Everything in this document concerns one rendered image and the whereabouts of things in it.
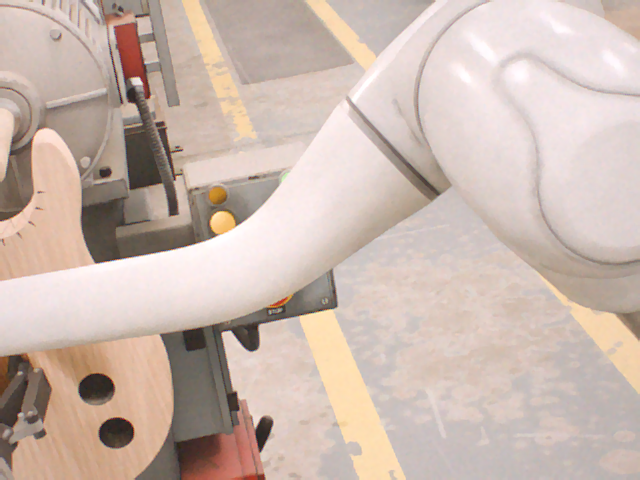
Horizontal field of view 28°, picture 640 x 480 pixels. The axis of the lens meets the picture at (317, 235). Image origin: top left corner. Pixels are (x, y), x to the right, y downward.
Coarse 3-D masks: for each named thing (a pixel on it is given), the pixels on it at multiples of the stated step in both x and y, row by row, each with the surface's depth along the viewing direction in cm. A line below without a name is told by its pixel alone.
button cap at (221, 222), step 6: (216, 216) 153; (222, 216) 153; (228, 216) 153; (210, 222) 153; (216, 222) 153; (222, 222) 153; (228, 222) 153; (234, 222) 153; (216, 228) 153; (222, 228) 153; (228, 228) 153
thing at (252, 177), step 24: (288, 144) 161; (192, 168) 158; (216, 168) 157; (240, 168) 155; (264, 168) 154; (288, 168) 153; (192, 192) 152; (240, 192) 153; (264, 192) 153; (192, 216) 153; (240, 216) 154; (312, 288) 159; (264, 312) 159; (288, 312) 159; (312, 312) 161; (240, 336) 167
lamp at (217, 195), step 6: (210, 186) 152; (216, 186) 152; (222, 186) 152; (210, 192) 152; (216, 192) 152; (222, 192) 152; (228, 192) 152; (210, 198) 152; (216, 198) 152; (222, 198) 152; (228, 198) 152; (210, 204) 152; (216, 204) 152; (222, 204) 153
